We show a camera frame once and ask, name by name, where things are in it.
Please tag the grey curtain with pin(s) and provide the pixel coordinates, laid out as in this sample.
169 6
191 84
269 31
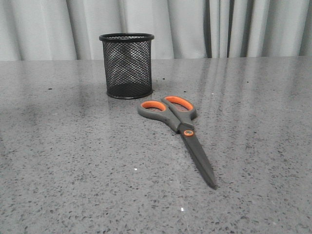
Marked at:
70 29

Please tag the grey orange scissors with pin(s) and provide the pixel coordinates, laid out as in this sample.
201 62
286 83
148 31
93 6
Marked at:
178 114

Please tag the black mesh pen cup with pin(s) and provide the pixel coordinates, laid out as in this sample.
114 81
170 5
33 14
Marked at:
127 64

